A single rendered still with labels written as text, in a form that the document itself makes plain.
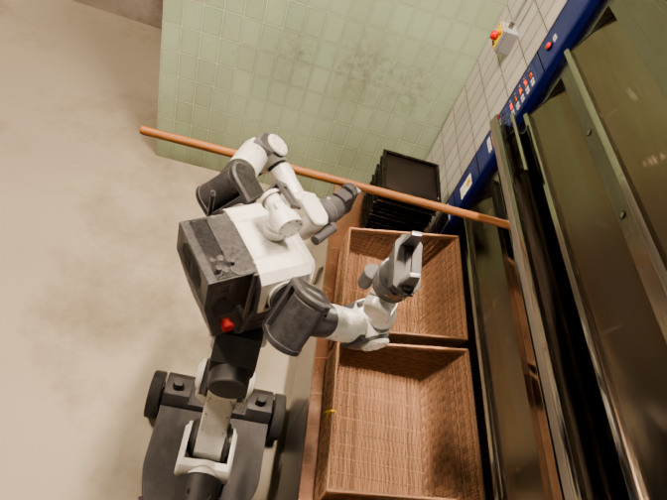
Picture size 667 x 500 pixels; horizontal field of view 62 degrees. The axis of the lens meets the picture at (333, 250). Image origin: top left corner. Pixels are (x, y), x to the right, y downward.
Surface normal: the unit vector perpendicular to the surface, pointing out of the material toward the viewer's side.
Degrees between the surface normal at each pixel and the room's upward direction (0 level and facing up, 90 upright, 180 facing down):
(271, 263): 0
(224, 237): 0
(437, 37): 90
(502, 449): 70
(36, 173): 0
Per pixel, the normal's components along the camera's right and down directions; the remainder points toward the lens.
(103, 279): 0.27, -0.64
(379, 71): -0.07, 0.73
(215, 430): 0.05, 0.41
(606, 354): -0.81, -0.44
